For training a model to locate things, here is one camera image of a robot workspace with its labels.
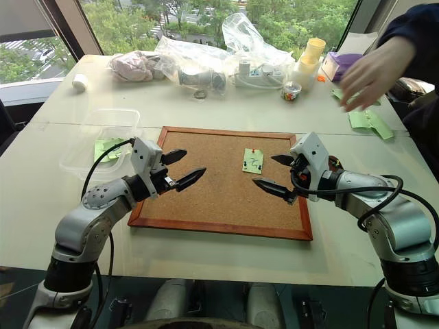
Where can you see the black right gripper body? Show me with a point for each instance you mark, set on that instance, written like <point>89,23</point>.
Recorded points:
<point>299,168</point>

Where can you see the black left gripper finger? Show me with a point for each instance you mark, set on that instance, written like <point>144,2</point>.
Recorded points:
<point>190,179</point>
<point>174,156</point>

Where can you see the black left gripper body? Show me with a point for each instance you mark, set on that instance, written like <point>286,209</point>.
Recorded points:
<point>164,183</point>

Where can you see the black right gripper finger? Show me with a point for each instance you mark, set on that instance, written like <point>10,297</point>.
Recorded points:
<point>284,159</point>
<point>274,188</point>

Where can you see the person's dark sleeved forearm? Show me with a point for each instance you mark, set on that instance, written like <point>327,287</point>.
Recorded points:
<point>418,31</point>

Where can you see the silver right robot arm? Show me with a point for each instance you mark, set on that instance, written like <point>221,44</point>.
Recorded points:
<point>398,222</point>

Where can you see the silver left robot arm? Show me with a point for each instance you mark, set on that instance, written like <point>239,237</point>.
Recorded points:
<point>79,226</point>

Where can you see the green paper note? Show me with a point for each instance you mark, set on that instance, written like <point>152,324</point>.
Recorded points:
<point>254,161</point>

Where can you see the wood framed cork board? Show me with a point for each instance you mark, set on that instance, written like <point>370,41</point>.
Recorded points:
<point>219,192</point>

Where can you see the jar of colourful pins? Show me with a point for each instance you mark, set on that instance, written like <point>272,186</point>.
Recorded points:
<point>291,92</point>

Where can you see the person's bare hand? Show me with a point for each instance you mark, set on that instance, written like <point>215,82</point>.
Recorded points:
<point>374,75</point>

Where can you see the dark brown small dish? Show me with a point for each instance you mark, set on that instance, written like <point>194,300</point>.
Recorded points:
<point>335,161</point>

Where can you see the clear plastic container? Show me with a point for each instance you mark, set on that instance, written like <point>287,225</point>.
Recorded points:
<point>103,127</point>

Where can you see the clear bag with grey cylinders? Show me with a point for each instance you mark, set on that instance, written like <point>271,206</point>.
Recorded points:
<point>202,77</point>

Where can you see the folded green paper sheet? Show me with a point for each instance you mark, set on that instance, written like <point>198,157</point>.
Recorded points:
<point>372,123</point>

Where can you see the white power strip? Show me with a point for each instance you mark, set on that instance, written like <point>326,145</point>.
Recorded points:
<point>260,75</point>

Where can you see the small orange piece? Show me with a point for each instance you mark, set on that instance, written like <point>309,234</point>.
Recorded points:
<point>321,79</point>

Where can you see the bagged pink cloth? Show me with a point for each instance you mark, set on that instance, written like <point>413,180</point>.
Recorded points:
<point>133,66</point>

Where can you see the purple and white box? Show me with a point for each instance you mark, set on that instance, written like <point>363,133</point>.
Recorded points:
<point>334,65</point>

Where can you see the grey rounded shape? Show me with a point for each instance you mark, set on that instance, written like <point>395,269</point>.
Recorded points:
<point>264,306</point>
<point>168,305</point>

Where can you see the white small roll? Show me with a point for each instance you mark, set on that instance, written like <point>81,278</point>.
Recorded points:
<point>79,83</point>

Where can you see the large clear plastic bag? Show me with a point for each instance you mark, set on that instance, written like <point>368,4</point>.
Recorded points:
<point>247,37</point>

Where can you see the person's dark clothed body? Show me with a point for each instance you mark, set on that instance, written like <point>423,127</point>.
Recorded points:
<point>425,130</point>

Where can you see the black bag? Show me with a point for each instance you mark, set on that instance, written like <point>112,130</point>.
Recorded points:
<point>411,89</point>

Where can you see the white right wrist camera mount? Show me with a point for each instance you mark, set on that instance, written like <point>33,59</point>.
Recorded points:
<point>313,150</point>

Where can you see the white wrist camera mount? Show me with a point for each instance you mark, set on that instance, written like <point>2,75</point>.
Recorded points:
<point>144,156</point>
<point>313,150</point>

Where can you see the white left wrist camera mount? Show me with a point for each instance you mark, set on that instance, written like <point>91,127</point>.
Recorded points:
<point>144,156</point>

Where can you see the dark window frame post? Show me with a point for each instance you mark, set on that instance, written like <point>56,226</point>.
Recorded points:
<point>73,24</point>

